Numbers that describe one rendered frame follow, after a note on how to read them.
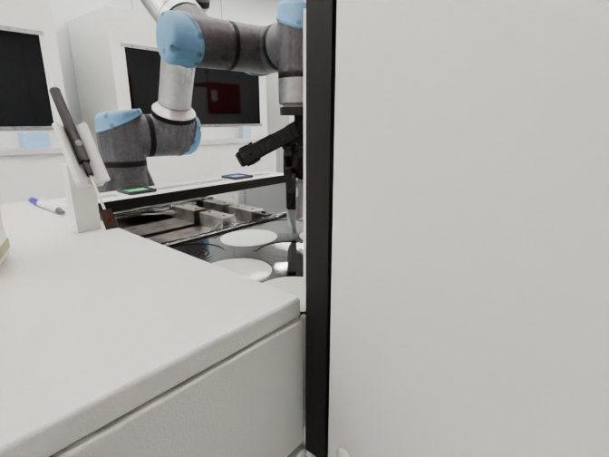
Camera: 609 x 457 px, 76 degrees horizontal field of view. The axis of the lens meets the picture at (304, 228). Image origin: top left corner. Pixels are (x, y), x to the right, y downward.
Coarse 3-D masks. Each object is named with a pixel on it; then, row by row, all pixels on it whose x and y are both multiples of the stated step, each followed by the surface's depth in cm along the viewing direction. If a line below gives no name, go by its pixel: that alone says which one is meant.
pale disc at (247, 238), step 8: (232, 232) 72; (240, 232) 72; (248, 232) 72; (256, 232) 71; (264, 232) 71; (272, 232) 71; (224, 240) 67; (232, 240) 67; (240, 240) 67; (248, 240) 67; (256, 240) 67; (264, 240) 67; (272, 240) 67
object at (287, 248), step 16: (256, 224) 77; (272, 224) 78; (192, 240) 67; (208, 240) 67; (288, 240) 67; (192, 256) 60; (208, 256) 60; (224, 256) 59; (240, 256) 59; (256, 256) 59; (272, 256) 60; (288, 256) 60; (272, 272) 53; (288, 272) 53
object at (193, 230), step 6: (240, 222) 86; (186, 228) 81; (192, 228) 81; (198, 228) 81; (204, 228) 81; (210, 228) 81; (162, 234) 78; (168, 234) 78; (174, 234) 78; (180, 234) 78; (186, 234) 78; (192, 234) 78; (156, 240) 74; (162, 240) 74; (168, 240) 74
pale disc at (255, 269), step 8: (216, 264) 56; (224, 264) 56; (232, 264) 56; (240, 264) 56; (248, 264) 56; (256, 264) 56; (264, 264) 56; (240, 272) 53; (248, 272) 53; (256, 272) 53; (264, 272) 53; (256, 280) 50
